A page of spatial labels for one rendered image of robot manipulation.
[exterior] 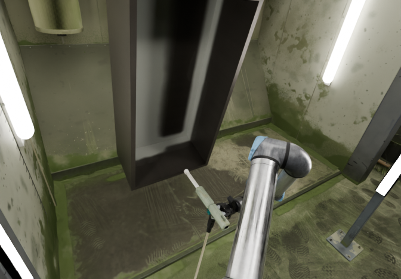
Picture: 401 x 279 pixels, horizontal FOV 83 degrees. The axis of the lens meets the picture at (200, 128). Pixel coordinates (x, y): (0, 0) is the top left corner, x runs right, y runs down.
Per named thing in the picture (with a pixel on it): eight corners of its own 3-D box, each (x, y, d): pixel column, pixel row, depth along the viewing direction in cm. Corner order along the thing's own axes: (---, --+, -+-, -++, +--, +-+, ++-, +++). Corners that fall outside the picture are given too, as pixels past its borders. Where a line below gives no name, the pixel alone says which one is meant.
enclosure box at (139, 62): (116, 153, 169) (102, -44, 91) (187, 135, 198) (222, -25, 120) (131, 191, 149) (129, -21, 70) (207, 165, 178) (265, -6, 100)
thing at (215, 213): (222, 245, 135) (231, 221, 123) (216, 249, 132) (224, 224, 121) (185, 189, 168) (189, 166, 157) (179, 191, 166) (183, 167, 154)
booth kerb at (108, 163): (54, 184, 201) (51, 173, 194) (54, 183, 203) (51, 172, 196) (270, 124, 328) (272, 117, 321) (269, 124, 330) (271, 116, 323)
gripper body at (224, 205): (222, 222, 139) (237, 215, 145) (227, 213, 134) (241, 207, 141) (216, 212, 144) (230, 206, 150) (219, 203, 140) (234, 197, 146)
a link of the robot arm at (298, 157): (321, 144, 90) (283, 188, 149) (289, 137, 93) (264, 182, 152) (320, 171, 85) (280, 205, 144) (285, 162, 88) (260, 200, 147)
